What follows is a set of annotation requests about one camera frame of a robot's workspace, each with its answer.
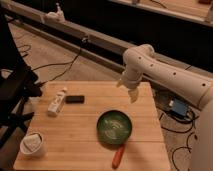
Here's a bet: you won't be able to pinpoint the blue box on floor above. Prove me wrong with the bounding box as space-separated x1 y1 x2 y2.
169 99 188 117

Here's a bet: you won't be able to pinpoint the black eraser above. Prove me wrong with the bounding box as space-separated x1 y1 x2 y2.
65 95 85 104

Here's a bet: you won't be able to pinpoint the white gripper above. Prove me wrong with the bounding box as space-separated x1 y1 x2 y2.
116 70 142 103

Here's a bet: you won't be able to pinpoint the white plastic bottle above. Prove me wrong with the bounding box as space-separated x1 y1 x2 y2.
47 87 67 117

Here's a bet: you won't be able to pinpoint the black floor cable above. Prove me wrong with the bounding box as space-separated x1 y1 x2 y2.
14 37 90 84

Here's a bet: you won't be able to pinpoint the black cables near box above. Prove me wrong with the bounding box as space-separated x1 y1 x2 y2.
156 99 213 164

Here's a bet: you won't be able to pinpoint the grey metal rail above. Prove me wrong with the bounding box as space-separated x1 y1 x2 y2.
0 0 213 101

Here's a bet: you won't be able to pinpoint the white object on rail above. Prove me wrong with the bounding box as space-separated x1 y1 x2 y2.
40 3 65 22

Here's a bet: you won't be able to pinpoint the white cup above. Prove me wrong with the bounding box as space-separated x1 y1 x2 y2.
20 132 45 158

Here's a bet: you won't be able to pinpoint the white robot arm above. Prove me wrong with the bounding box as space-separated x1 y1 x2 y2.
117 44 213 171

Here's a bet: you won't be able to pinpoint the black chair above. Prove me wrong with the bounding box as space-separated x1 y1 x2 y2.
0 6 42 149

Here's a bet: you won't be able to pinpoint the green bowl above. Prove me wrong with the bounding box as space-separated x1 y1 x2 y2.
96 110 132 145

